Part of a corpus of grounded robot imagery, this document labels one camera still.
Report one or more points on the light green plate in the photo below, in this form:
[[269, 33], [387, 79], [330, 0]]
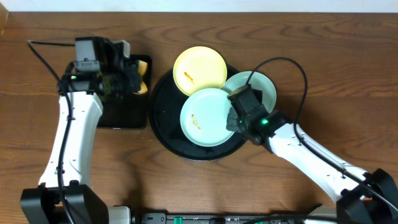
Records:
[[258, 81], [203, 117]]

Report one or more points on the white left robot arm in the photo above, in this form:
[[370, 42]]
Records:
[[64, 193]]

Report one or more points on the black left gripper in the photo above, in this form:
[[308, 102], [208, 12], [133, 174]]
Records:
[[133, 78]]

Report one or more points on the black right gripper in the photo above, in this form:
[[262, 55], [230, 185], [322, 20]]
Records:
[[234, 115]]

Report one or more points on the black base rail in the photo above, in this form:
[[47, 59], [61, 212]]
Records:
[[176, 218]]

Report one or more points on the black round tray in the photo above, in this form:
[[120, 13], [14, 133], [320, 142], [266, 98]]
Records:
[[166, 102]]

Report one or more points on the black rectangular tray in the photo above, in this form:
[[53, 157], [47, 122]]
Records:
[[130, 112]]

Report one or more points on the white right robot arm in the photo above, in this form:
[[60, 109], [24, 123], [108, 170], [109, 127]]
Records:
[[360, 196]]

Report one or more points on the yellow plate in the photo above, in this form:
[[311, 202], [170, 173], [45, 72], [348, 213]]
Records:
[[198, 68]]

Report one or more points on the green and yellow sponge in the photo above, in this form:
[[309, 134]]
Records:
[[142, 67]]

